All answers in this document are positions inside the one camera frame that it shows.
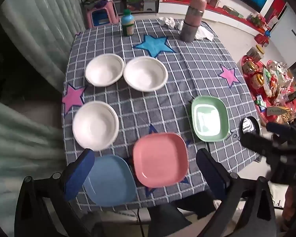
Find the pink square plate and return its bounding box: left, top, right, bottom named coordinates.
left=133, top=133, right=188, bottom=188

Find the green square plate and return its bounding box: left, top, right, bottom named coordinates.
left=191, top=95, right=230, bottom=142

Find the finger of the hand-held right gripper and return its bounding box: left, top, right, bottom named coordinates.
left=240, top=133, right=285, bottom=165
left=266, top=121, right=296, bottom=144

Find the black and white shoe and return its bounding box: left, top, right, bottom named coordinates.
left=243, top=117, right=261, bottom=136

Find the pale green curtain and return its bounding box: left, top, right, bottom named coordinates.
left=0, top=0, right=87, bottom=94

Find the blue square plate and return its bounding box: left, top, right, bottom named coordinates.
left=82, top=154, right=137, bottom=207

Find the grey checked star tablecloth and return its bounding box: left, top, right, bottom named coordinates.
left=62, top=18, right=262, bottom=211

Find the red low cabinet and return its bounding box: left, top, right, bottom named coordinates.
left=159, top=0, right=272, bottom=34

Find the pink plastic stool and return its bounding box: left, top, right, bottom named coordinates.
left=85, top=1, right=120, bottom=29

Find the red round snack tray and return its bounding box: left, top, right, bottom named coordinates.
left=240, top=54, right=296, bottom=126

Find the crumpled white tissue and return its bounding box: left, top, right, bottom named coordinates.
left=158, top=17, right=184, bottom=29
left=194, top=26, right=215, bottom=41

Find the pale green cloth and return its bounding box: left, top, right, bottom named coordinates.
left=0, top=96, right=74, bottom=228

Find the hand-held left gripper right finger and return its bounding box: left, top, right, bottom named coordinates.
left=196, top=149, right=278, bottom=237

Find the black cable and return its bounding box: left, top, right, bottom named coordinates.
left=137, top=209, right=144, bottom=237

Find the person's right forearm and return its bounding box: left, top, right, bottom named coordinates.
left=283, top=185, right=296, bottom=230

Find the white bowl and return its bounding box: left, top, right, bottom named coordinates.
left=72, top=101, right=119, bottom=151
left=85, top=54, right=125, bottom=87
left=123, top=56, right=169, bottom=92

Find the gold-lidded jar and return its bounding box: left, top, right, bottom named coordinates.
left=244, top=61, right=259, bottom=74
left=251, top=74, right=265, bottom=89

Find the small red stool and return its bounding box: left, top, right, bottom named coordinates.
left=254, top=33, right=270, bottom=46

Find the red flower plant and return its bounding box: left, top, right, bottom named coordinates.
left=248, top=13, right=268, bottom=27

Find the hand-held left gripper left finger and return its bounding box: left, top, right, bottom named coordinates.
left=14, top=149, right=96, bottom=237

